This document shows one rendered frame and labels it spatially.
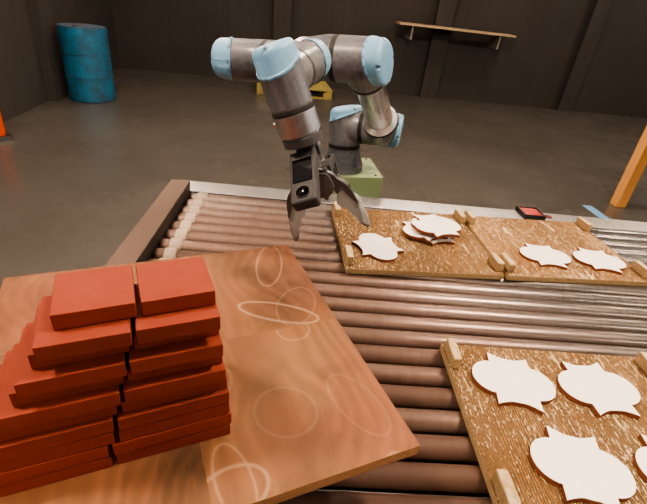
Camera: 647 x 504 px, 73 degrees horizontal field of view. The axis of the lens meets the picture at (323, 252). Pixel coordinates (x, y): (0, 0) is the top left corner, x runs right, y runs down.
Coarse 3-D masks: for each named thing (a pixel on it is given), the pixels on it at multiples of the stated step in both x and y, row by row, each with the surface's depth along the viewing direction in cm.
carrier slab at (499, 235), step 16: (480, 224) 136; (496, 224) 137; (512, 224) 139; (528, 224) 140; (544, 224) 141; (560, 224) 143; (576, 224) 144; (480, 240) 127; (496, 240) 127; (512, 240) 129; (528, 240) 130; (544, 240) 131; (560, 240) 132; (576, 240) 133; (592, 240) 134; (512, 256) 120; (512, 272) 112; (528, 272) 113; (544, 272) 114; (560, 272) 115; (576, 272) 116; (592, 272) 117; (608, 272) 118; (624, 272) 119
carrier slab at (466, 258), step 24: (384, 216) 134; (408, 216) 136; (408, 240) 122; (456, 240) 125; (360, 264) 108; (384, 264) 109; (408, 264) 110; (432, 264) 112; (456, 264) 113; (480, 264) 114
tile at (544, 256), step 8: (520, 248) 123; (528, 248) 123; (536, 248) 124; (544, 248) 124; (528, 256) 119; (536, 256) 119; (544, 256) 120; (552, 256) 120; (560, 256) 121; (568, 256) 121; (544, 264) 116; (552, 264) 117; (560, 264) 117; (568, 264) 119
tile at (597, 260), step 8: (576, 256) 122; (584, 256) 122; (592, 256) 123; (600, 256) 124; (608, 256) 124; (584, 264) 120; (592, 264) 119; (600, 264) 119; (608, 264) 120; (616, 264) 120; (624, 264) 121; (616, 272) 117
